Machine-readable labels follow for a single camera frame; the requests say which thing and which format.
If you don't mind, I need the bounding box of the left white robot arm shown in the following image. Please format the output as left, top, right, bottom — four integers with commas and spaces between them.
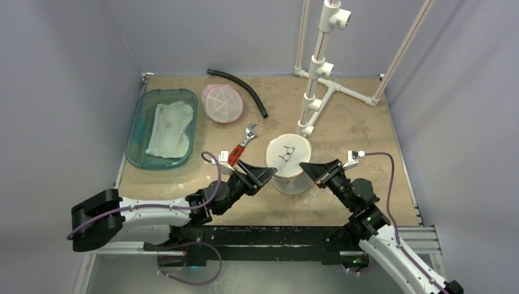
67, 160, 277, 252

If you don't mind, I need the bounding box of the white cloth garment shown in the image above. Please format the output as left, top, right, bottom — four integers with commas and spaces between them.
146, 100, 193, 159

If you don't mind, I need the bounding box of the teal plastic bin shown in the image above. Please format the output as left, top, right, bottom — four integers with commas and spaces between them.
125, 89, 198, 170

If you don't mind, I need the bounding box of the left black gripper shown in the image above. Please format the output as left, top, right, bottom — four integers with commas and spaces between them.
215, 160, 275, 216

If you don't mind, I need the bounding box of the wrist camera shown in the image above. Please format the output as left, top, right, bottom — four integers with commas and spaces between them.
218, 150, 234, 176
342, 149, 365, 171

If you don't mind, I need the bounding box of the red handled adjustable wrench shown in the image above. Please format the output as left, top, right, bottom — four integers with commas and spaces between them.
228, 123, 258, 167

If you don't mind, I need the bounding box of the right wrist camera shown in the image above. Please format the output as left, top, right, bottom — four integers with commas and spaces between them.
342, 149, 365, 171

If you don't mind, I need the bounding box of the black rubber hose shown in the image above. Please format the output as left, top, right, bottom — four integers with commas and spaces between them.
206, 69, 269, 119

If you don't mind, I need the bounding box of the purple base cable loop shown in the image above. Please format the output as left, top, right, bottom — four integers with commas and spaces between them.
156, 241, 223, 287

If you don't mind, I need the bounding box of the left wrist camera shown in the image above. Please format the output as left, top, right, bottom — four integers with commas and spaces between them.
218, 150, 234, 176

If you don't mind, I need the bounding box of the white PVC pipe rack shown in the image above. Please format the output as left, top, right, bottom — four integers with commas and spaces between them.
294, 1, 435, 137

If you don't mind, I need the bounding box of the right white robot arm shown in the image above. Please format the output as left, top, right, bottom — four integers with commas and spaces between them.
300, 159, 464, 293

